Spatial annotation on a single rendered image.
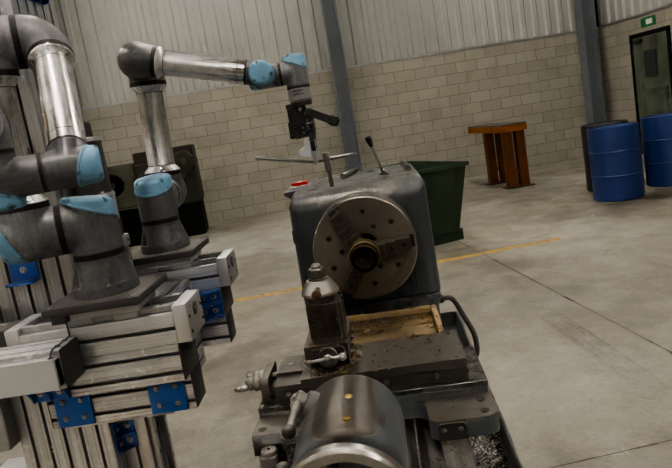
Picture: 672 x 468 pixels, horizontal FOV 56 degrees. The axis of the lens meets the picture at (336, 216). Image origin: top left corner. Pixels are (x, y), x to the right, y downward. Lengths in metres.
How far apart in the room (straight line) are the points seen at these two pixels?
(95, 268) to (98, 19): 10.89
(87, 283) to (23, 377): 0.23
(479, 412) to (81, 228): 0.93
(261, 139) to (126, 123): 2.42
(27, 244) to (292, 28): 10.73
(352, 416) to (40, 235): 0.97
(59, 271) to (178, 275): 0.38
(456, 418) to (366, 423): 0.52
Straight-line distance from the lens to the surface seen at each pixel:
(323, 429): 0.72
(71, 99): 1.40
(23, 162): 1.29
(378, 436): 0.71
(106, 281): 1.53
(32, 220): 1.53
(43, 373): 1.51
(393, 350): 1.38
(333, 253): 1.90
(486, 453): 1.74
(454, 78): 12.44
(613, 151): 8.11
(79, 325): 1.58
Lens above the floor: 1.46
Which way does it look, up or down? 8 degrees down
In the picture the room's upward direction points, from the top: 9 degrees counter-clockwise
